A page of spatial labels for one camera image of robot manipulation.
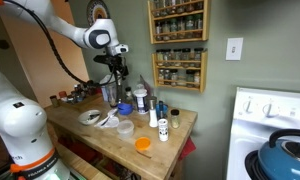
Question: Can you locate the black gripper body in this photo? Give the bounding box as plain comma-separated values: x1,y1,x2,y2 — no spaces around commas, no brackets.
106,54,130,79

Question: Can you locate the clear dark spice bottle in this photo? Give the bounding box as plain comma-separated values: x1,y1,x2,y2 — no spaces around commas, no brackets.
109,84,119,108

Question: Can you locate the small black cap bottle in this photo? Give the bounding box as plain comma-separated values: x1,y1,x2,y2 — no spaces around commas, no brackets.
124,86,135,105

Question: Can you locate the large black lid bottle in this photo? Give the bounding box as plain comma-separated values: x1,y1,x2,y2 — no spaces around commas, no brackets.
85,79,96,96

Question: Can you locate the blue lid spice jar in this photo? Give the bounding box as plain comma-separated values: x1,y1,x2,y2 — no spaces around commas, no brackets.
75,91,84,103

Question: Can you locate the glass spice jar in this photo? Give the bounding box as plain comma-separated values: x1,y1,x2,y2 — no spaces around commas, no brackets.
181,48,192,69
162,20,171,42
185,15,195,39
194,13,204,38
163,49,173,67
193,47,204,69
169,19,179,40
154,21,163,42
172,49,183,68
156,49,165,67

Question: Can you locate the red lid spice jar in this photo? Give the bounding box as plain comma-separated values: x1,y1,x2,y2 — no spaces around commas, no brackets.
58,90,68,103

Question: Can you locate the small white printed bottle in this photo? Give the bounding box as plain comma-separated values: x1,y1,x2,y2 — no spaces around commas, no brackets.
157,118,170,143

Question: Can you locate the black lid yellow spice jar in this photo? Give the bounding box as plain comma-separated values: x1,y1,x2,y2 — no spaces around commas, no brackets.
170,108,181,130

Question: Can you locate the wooden spice rack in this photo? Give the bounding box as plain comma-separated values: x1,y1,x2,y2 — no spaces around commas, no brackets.
151,49,208,94
147,0,211,45

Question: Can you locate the blue grey tissue box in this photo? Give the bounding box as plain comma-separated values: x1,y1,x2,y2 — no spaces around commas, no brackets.
100,84,110,103

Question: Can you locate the white tissue paper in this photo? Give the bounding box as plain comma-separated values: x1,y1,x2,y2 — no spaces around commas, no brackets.
99,73,115,87

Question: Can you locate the white lid dark label container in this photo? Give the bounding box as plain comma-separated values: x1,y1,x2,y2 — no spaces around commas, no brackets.
133,88,150,115

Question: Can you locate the clear plastic zip bag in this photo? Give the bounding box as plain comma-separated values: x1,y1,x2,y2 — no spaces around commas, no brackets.
136,74,154,98

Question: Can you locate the metal spoon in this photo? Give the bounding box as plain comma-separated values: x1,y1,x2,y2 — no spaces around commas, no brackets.
84,113,102,120

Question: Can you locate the clear plastic lid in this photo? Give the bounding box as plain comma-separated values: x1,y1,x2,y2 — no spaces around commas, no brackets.
94,114,120,130

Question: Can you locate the clear plastic container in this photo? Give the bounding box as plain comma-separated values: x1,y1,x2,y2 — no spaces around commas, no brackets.
116,119,135,140

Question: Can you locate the white ceramic bowl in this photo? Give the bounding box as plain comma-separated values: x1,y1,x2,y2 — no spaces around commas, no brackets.
77,109,102,126

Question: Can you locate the silver white salt grinder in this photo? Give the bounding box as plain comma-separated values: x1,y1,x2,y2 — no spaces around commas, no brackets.
147,96,159,129

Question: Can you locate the dark pepper grinder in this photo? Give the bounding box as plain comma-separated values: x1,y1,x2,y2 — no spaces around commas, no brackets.
157,100,165,121

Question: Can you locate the dark lid small jar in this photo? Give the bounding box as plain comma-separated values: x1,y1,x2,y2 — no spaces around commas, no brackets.
49,95,61,108

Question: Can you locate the wooden kitchen table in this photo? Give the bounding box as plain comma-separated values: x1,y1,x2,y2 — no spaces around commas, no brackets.
44,94,198,180

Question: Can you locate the orange plastic lid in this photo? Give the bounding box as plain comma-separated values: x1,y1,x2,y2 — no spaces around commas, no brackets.
134,136,152,152

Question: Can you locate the red cloth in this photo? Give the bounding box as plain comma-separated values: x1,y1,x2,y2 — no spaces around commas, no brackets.
178,136,197,163

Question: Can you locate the white stove knob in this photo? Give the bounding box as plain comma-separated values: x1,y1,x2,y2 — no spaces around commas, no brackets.
242,99,255,115
262,101,278,118

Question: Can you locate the white electric stove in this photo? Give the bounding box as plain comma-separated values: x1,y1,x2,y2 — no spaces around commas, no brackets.
225,87,300,180

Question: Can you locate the black stove burner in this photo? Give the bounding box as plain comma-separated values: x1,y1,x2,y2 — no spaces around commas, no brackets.
244,149,263,180

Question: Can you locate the blue kettle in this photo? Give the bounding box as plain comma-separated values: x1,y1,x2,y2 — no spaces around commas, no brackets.
257,128,300,180

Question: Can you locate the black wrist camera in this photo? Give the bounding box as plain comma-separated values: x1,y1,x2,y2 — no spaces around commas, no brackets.
93,54,110,65

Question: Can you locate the decorative wall plate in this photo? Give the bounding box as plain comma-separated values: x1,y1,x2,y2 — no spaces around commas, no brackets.
86,0,111,28

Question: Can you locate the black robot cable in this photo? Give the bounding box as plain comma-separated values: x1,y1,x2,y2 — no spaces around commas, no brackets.
0,0,124,88

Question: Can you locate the white light switch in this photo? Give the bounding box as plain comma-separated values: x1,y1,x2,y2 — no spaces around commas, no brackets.
225,37,244,62

